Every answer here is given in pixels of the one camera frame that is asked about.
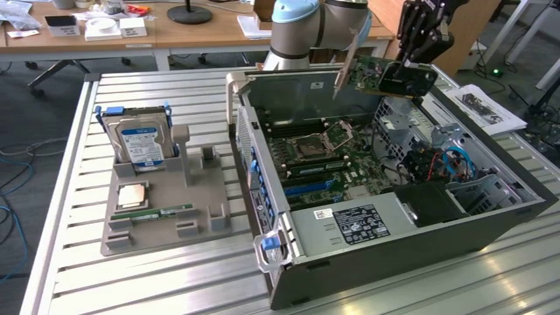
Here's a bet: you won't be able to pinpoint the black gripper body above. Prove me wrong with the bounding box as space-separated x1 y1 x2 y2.
410 0 464 32

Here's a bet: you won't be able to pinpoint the green graphics card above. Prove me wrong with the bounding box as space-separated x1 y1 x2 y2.
332 28 440 100

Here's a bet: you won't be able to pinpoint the wooden cabinet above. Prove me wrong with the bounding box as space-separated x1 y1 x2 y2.
367 0 503 75

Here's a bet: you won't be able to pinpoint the stack of printed papers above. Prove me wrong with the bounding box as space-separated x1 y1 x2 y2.
444 84 528 136

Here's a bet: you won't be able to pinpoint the metal disk bay cage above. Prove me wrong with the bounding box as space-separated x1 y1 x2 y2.
375 96 435 156

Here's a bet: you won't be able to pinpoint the black tripod stand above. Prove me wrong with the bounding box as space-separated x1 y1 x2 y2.
510 75 560 145

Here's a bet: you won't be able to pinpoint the brown cardboard box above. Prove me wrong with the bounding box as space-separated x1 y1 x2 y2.
254 0 278 31

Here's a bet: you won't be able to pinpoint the metal socket cover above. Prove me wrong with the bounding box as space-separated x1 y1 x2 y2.
323 120 358 152

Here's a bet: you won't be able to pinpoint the white papers on desk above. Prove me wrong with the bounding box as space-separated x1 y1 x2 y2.
238 14 275 40

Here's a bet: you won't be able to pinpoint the CPU socket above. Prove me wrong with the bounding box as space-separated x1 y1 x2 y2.
292 133 332 158

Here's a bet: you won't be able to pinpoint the green motherboard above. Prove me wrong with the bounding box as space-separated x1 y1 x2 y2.
264 117 395 211

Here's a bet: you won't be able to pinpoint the black fan shroud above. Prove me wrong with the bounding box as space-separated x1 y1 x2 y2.
391 182 472 229

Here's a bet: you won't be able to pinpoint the black lamp base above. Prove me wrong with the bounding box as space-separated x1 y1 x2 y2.
167 0 215 25

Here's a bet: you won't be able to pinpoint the blue expansion slot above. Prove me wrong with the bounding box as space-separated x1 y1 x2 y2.
283 180 334 197

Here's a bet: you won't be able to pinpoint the red small item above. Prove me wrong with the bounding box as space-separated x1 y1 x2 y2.
126 3 152 17

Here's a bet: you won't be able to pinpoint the plain white box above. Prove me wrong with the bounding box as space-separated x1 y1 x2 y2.
119 16 148 39

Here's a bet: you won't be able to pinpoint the grey power supply unit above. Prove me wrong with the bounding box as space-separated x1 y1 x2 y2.
288 192 416 259

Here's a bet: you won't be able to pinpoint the black open PC case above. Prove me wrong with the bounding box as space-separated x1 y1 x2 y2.
230 64 560 311

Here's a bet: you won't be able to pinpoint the white tape roll box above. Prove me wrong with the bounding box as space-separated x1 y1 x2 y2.
84 18 124 42

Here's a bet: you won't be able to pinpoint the hard disk with blue label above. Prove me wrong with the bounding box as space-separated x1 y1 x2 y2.
108 115 170 171

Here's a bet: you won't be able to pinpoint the blue disk caddy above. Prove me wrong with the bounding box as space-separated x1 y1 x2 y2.
94 102 176 165

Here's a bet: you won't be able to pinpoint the grey parts rack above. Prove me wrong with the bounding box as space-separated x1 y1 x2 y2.
100 125 234 259

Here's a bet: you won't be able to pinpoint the white box with black top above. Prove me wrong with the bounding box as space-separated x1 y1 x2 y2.
44 15 82 37

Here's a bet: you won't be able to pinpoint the black office chair base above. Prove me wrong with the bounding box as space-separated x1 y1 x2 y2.
26 58 134 98

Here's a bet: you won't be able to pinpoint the silver CPU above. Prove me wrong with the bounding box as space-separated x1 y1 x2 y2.
116 184 150 211

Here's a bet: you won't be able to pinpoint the green RAM stick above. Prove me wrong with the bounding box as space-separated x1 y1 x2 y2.
111 205 195 221

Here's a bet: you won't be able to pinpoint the wooden desk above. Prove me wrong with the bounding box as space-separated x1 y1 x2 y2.
0 0 398 72

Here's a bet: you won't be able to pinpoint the clear plastic bag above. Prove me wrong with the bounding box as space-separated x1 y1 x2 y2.
0 1 43 30

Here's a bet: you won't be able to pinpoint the white wall device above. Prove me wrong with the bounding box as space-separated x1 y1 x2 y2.
463 41 490 72

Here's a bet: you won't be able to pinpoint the white table frame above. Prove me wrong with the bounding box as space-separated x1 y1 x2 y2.
480 0 560 91

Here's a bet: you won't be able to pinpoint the blue wire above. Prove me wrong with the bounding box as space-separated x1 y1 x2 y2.
442 149 478 181

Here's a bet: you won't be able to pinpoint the metal disk bay bracket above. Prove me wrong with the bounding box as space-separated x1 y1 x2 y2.
446 173 524 216

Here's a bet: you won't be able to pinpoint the white floor cable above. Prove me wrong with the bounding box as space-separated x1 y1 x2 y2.
0 137 67 158

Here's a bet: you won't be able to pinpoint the blue floor cable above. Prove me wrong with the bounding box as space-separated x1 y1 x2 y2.
0 157 36 283

